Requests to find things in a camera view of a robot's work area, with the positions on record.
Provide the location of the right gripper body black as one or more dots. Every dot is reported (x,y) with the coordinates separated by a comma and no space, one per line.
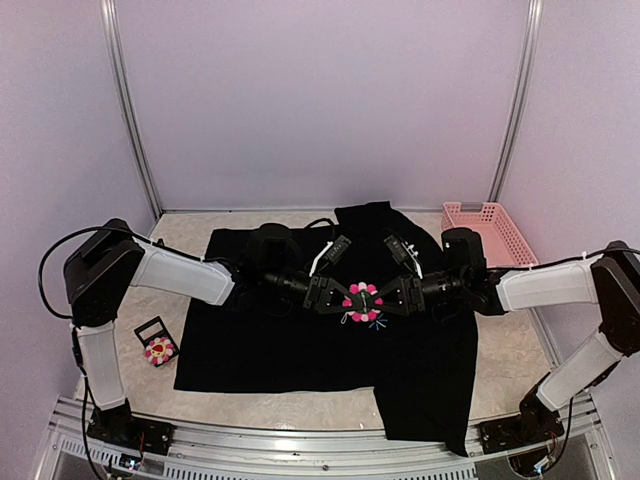
(415,295)

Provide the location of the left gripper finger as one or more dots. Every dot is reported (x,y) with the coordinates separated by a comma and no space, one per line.
(337,291)
(346,305)

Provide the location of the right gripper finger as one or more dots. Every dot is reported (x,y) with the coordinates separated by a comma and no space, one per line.
(393,308)
(392,290)

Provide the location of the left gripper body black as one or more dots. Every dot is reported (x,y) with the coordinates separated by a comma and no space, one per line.
(314,293)

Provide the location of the flower brooch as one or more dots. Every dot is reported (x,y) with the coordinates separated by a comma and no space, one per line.
(159,351)
(361,305)

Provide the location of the black t-shirt blue logo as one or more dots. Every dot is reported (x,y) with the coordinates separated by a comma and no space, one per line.
(421,367)

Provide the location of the pink plastic basket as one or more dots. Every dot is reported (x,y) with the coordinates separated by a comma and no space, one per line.
(503,243)

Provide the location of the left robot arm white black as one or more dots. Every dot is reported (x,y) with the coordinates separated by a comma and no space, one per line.
(114,259)

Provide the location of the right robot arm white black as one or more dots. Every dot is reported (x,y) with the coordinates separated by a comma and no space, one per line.
(608,278)

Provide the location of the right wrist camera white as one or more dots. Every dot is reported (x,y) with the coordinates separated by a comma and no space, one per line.
(404,254)

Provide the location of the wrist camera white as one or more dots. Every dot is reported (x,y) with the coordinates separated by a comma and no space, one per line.
(330,254)
(404,254)

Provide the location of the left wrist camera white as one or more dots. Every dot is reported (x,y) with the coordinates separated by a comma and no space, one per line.
(330,254)

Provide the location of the front aluminium rail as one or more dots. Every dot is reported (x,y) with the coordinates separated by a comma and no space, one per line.
(312,436)

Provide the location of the right aluminium frame post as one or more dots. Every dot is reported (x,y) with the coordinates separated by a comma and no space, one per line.
(519,98)

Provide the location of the aluminium frame post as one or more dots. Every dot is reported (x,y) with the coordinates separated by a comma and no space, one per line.
(519,98)
(109,14)

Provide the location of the left aluminium frame post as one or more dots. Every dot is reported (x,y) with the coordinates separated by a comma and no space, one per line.
(109,14)

